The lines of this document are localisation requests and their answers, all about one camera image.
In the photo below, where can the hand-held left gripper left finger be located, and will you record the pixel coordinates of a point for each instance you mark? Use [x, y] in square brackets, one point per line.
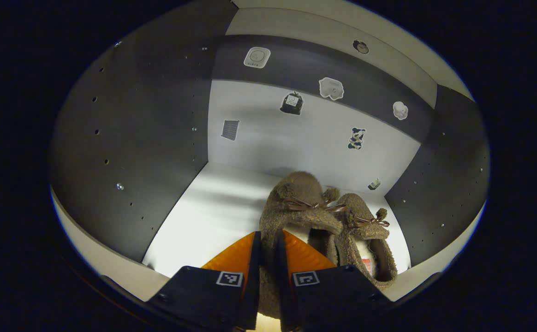
[254, 276]

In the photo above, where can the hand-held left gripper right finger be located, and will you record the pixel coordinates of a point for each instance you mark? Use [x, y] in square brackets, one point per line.
[283, 286]

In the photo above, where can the brown fuzzy shoe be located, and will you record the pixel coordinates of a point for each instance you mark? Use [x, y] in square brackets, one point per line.
[360, 206]
[296, 203]

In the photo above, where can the white cabinet door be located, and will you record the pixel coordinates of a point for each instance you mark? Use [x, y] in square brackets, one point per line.
[434, 273]
[111, 272]

